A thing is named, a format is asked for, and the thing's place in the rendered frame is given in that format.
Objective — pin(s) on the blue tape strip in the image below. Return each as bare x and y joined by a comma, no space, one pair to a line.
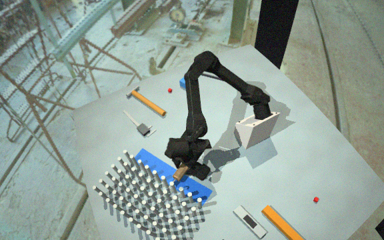
164,169

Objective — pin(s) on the orange rectangular bar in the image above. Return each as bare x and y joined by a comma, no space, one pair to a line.
280,223

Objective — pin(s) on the blue cube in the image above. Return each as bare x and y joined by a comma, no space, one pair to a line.
182,82

